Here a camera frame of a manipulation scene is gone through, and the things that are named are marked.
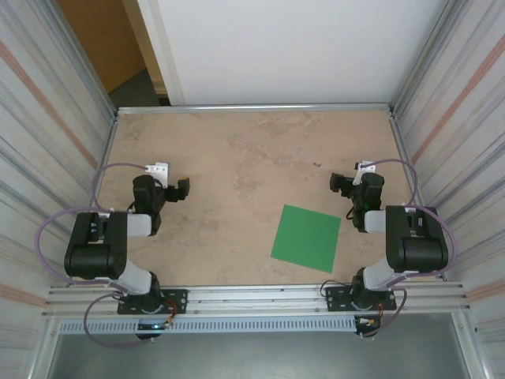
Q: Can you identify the green paper sheet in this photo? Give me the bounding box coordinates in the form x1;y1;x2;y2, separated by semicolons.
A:
270;204;342;274

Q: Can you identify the white door frame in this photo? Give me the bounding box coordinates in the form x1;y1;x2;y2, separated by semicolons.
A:
136;0;186;107

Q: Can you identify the aluminium table side rail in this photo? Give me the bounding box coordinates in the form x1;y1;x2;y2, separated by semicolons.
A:
70;112;120;287
388;110;447;282

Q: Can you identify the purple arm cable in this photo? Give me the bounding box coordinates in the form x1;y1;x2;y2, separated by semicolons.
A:
359;158;459;340
35;161;166;349

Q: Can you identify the grey slotted cable duct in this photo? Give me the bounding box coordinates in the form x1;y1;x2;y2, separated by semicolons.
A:
58;317;358;334

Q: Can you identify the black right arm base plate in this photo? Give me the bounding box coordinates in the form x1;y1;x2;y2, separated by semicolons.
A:
324;284;397;313

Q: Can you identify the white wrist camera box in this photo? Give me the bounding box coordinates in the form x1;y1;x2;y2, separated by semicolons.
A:
352;160;378;186
144;162;170;187

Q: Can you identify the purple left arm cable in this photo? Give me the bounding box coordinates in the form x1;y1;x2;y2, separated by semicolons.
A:
35;161;166;349

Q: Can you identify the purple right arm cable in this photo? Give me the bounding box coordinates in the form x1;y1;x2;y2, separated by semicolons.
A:
359;158;459;340

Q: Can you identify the brown wooden door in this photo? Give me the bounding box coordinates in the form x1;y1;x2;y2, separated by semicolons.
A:
57;0;165;96

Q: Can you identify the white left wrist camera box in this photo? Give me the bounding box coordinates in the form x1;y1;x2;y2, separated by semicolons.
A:
144;162;170;187

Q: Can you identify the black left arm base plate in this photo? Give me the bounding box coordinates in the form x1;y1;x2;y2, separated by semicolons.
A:
117;288;189;316

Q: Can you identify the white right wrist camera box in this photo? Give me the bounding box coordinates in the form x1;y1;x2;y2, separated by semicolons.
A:
352;160;378;186

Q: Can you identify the aluminium table end rail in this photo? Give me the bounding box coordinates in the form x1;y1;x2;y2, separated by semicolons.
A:
115;103;396;117

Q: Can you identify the aluminium corner post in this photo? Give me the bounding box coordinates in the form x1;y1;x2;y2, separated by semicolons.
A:
388;0;462;115
47;0;119;116

